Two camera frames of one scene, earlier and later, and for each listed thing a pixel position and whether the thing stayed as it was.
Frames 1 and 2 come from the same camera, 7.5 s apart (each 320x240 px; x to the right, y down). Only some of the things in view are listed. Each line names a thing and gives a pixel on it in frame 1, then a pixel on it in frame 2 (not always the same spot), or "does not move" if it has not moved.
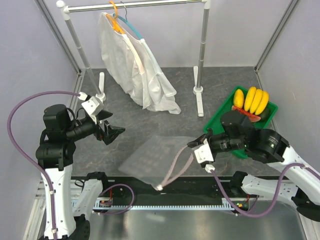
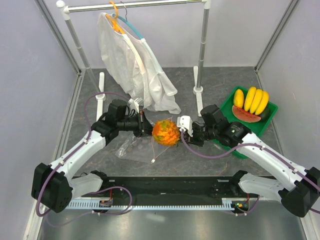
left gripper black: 110,131 → 145,128
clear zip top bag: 160,159 → 144,148
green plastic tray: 215,122 does not move
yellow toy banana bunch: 255,100 does not move
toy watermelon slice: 252,117 does not move
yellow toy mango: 238,99 does not move
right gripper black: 200,139 → 193,140
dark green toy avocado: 265,115 does not move
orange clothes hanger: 115,22 does not move
